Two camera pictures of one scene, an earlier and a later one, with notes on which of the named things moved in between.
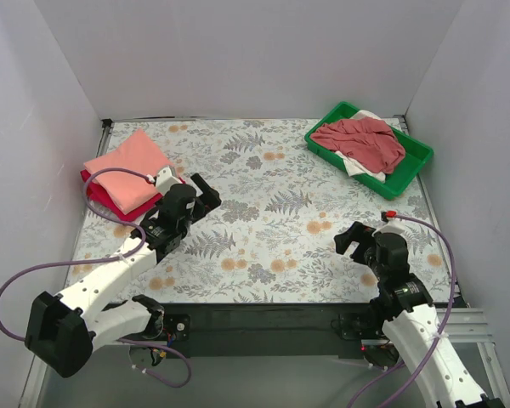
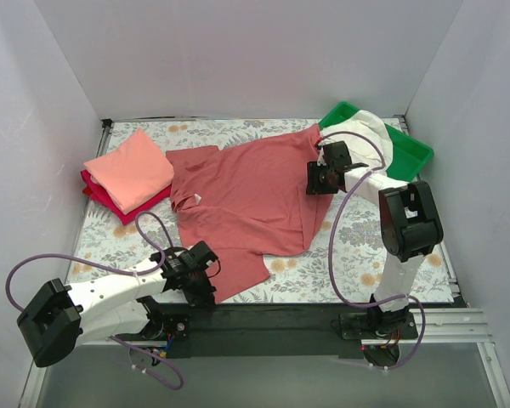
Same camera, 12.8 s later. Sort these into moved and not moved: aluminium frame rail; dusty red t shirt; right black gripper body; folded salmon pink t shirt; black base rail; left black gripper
Moved: right black gripper body; dusty red t shirt; left black gripper
Not moved: black base rail; folded salmon pink t shirt; aluminium frame rail
